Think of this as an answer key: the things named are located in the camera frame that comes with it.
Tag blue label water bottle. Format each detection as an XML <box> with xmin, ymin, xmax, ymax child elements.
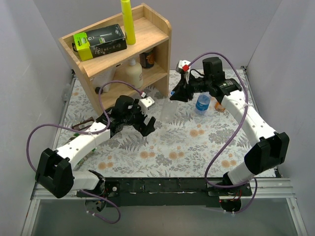
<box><xmin>195</xmin><ymin>92</ymin><xmax>211</xmax><ymax>115</ymax></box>

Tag orange juice bottle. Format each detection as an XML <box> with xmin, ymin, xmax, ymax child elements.
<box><xmin>215</xmin><ymin>101</ymin><xmax>225</xmax><ymax>113</ymax></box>

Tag clear plastic cup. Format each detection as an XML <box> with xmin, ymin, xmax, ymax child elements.
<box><xmin>160</xmin><ymin>98</ymin><xmax>178</xmax><ymax>123</ymax></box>

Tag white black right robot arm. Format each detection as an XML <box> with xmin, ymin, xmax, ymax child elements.
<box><xmin>170</xmin><ymin>57</ymin><xmax>289</xmax><ymax>196</ymax></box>

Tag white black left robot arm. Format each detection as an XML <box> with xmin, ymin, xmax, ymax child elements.
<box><xmin>35</xmin><ymin>95</ymin><xmax>156</xmax><ymax>198</ymax></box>

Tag cream lotion pump bottle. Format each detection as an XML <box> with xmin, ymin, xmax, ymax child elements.
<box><xmin>125</xmin><ymin>58</ymin><xmax>143</xmax><ymax>89</ymax></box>

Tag yellow tall bottle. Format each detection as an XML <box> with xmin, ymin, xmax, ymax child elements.
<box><xmin>121</xmin><ymin>0</ymin><xmax>136</xmax><ymax>45</ymax></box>

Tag floral patterned table mat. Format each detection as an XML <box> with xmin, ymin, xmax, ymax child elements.
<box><xmin>53</xmin><ymin>68</ymin><xmax>281</xmax><ymax>178</ymax></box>

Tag white jug black cap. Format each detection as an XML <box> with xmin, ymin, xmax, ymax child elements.
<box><xmin>92</xmin><ymin>68</ymin><xmax>116</xmax><ymax>94</ymax></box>

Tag wooden shelf unit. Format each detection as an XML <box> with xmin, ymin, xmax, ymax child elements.
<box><xmin>59</xmin><ymin>3</ymin><xmax>172</xmax><ymax>115</ymax></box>

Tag dark jar on shelf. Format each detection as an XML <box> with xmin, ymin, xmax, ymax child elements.
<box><xmin>139</xmin><ymin>48</ymin><xmax>155</xmax><ymax>69</ymax></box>

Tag brown chocolate bar wrapper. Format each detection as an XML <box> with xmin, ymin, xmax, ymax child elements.
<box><xmin>71</xmin><ymin>118</ymin><xmax>94</xmax><ymax>131</ymax></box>

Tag chips snack bag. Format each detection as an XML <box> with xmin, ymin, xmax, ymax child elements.
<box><xmin>66</xmin><ymin>134</ymin><xmax>97</xmax><ymax>169</ymax></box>

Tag black green product box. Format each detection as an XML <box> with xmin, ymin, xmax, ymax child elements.
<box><xmin>71</xmin><ymin>24</ymin><xmax>127</xmax><ymax>61</ymax></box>

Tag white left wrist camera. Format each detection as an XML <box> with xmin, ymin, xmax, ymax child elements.
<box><xmin>138</xmin><ymin>96</ymin><xmax>155</xmax><ymax>109</ymax></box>

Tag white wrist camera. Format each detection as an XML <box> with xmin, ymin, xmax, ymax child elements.
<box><xmin>175</xmin><ymin>60</ymin><xmax>190</xmax><ymax>81</ymax></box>
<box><xmin>138</xmin><ymin>96</ymin><xmax>155</xmax><ymax>109</ymax></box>

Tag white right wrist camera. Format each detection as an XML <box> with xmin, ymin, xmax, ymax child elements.
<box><xmin>175</xmin><ymin>60</ymin><xmax>190</xmax><ymax>81</ymax></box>

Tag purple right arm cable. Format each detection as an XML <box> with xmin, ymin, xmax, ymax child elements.
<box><xmin>183</xmin><ymin>52</ymin><xmax>258</xmax><ymax>213</ymax></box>

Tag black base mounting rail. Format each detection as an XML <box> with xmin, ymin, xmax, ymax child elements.
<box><xmin>76</xmin><ymin>177</ymin><xmax>252</xmax><ymax>214</ymax></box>

